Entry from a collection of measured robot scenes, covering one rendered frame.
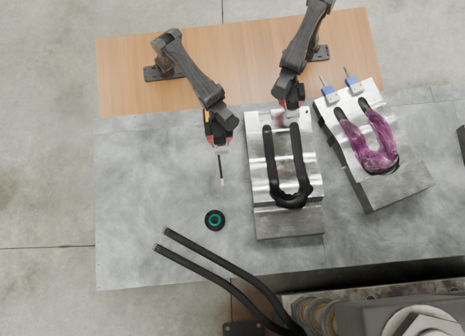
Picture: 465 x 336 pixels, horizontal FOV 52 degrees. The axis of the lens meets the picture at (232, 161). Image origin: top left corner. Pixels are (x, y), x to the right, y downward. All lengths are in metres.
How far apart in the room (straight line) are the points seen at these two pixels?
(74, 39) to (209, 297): 1.78
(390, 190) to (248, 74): 0.75
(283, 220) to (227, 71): 0.69
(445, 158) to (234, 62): 0.95
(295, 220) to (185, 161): 0.50
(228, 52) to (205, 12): 1.08
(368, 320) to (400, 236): 1.31
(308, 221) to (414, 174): 0.43
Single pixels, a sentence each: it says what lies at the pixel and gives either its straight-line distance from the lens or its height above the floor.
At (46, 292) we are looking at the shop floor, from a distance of 2.86.
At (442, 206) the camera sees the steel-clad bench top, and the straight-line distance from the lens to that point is 2.04.
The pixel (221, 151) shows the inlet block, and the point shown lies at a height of 0.96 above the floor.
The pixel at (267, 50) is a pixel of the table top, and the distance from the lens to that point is 2.11.
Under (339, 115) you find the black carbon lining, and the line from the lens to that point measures 1.97.
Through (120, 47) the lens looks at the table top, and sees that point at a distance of 2.18.
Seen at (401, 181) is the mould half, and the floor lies 0.91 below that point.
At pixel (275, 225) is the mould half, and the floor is 0.86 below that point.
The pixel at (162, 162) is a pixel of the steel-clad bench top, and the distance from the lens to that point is 1.94.
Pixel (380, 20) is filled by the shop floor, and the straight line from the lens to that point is 3.23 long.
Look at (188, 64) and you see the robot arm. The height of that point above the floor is 1.23.
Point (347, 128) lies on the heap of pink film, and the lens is 1.90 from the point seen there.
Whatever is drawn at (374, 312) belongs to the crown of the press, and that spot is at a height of 2.00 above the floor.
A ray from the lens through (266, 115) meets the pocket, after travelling 1.91.
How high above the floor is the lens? 2.65
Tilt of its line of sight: 75 degrees down
